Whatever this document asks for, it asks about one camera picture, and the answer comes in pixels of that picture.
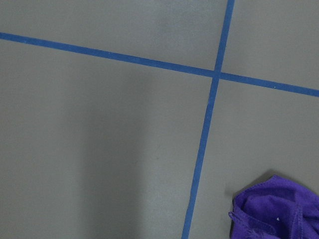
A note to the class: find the purple towel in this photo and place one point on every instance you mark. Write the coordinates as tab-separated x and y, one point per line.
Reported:
275	209

